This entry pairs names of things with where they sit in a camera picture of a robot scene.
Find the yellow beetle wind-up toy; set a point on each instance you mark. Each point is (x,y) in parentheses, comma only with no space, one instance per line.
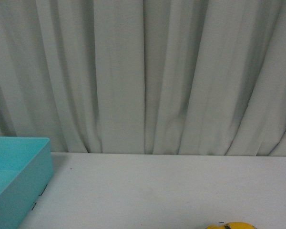
(232,225)

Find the grey pleated curtain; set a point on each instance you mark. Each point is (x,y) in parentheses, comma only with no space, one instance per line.
(178,77)

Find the turquoise plastic storage box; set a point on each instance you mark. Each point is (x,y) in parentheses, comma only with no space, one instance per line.
(25,170)

